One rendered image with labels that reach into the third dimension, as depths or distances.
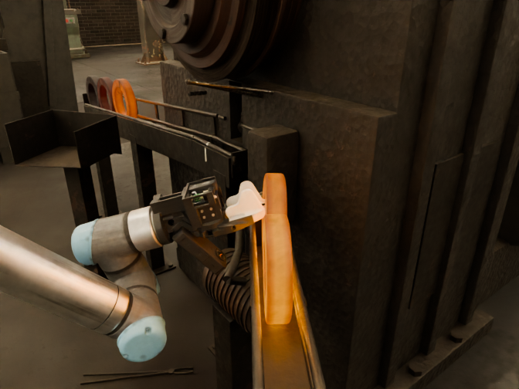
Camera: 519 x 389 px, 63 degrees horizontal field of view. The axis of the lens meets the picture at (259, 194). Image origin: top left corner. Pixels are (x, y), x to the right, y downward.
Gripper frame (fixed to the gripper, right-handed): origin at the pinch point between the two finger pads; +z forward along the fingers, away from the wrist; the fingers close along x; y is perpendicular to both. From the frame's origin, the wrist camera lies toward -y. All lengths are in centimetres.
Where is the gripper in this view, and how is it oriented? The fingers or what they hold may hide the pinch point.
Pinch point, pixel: (273, 207)
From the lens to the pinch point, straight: 74.0
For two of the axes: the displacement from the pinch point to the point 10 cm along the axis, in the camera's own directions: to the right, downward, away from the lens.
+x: -0.3, -4.1, 9.1
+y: -2.6, -8.8, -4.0
